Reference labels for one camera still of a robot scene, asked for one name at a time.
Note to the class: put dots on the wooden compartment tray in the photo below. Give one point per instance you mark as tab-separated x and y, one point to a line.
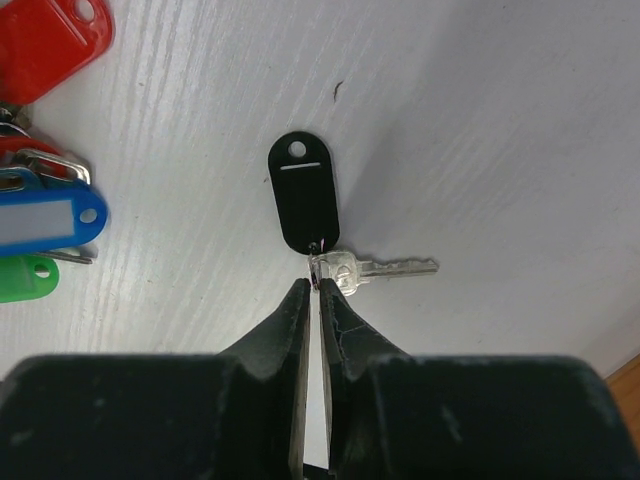
624	382

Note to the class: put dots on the metal keyring with coloured keys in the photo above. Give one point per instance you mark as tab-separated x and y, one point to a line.
50	207

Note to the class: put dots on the black key fob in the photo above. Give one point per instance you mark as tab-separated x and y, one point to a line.
301	172

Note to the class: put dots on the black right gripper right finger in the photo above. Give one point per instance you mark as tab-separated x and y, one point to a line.
392	415

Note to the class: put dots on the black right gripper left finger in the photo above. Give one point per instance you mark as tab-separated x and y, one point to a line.
235	414

